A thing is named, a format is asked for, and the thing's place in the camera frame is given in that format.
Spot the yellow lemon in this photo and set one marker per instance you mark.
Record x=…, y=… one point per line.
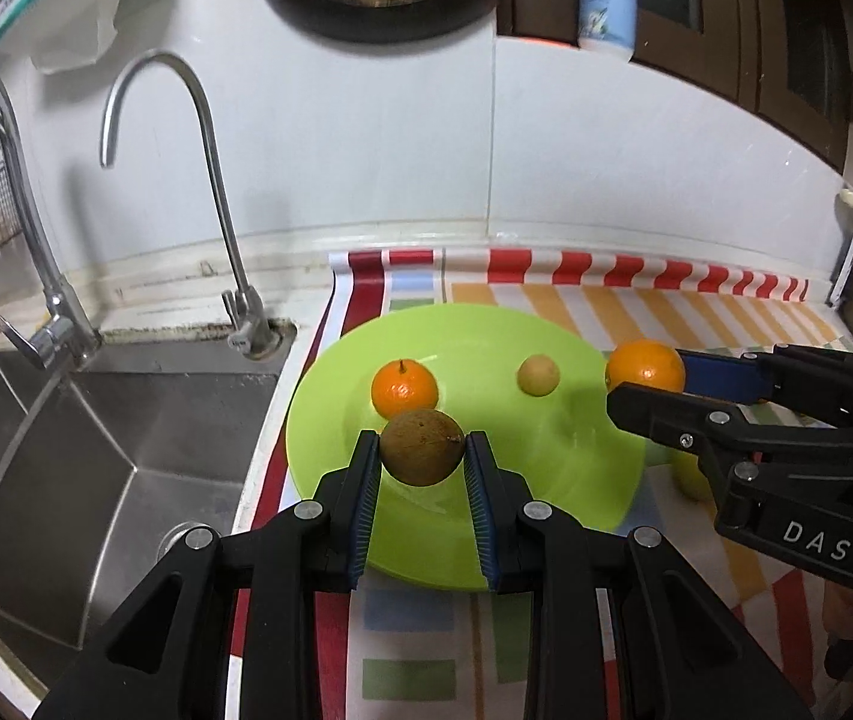
x=689, y=481

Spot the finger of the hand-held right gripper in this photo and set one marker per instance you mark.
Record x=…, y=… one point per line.
x=722, y=377
x=666, y=416

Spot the striped table mat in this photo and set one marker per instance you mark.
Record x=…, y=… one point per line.
x=606, y=296

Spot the small mandarin orange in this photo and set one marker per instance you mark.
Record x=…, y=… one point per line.
x=404, y=390

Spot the small yellow-green fruit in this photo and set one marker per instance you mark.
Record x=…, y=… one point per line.
x=538, y=376

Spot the large chrome faucet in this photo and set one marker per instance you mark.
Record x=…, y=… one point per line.
x=21, y=180

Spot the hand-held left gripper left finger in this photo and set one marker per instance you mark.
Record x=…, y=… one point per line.
x=363, y=517

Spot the large orange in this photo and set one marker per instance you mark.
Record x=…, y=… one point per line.
x=642, y=364

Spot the stainless steel sink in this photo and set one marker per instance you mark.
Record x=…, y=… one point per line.
x=133, y=435

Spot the green plate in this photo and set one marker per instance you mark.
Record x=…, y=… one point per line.
x=546, y=450

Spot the thin gooseneck faucet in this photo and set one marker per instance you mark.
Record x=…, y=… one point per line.
x=235, y=259

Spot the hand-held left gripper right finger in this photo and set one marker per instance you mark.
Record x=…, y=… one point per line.
x=482, y=517

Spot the round brown fruit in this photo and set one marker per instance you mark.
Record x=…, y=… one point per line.
x=422, y=448

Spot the person's right hand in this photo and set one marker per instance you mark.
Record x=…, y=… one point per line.
x=846, y=611

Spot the white and blue bottle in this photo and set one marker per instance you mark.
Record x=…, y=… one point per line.
x=608, y=0

